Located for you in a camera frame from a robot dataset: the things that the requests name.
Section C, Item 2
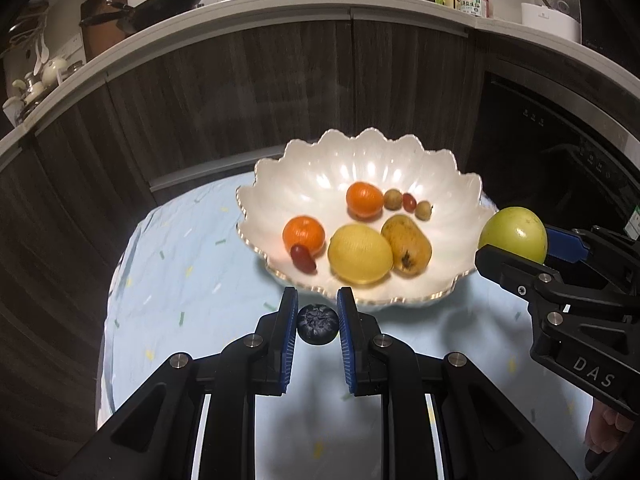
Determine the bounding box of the green round apple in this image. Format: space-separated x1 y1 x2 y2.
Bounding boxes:
477 207 548 263

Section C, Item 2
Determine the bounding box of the yellow-brown mango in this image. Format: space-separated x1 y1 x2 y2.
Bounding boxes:
381 214 433 276

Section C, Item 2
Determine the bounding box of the dark red date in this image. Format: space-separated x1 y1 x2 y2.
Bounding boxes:
402 193 416 214
290 244 317 274

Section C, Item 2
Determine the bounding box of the large yellow lemon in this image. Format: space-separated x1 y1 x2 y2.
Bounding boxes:
328 223 394 285

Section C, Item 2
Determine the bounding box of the orange mandarin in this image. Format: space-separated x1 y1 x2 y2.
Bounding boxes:
346 181 384 219
282 216 326 256

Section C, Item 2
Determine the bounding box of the dark blueberry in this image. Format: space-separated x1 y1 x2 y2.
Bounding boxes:
296 304 340 346

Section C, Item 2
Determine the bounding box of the person's right hand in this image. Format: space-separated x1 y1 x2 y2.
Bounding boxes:
585 399 634 454

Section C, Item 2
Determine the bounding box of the white scalloped ceramic bowl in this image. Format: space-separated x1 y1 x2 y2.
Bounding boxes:
235 128 497 311

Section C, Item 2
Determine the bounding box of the white rice cooker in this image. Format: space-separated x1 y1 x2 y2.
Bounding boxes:
521 0 582 44

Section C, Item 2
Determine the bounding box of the white ceramic teapot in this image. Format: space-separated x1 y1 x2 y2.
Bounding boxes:
40 56 68 88

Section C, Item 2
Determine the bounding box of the wooden cutting board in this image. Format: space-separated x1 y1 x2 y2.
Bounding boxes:
79 0 129 64

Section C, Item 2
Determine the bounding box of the black wok pan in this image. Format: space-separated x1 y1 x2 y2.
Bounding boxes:
79 0 202 36

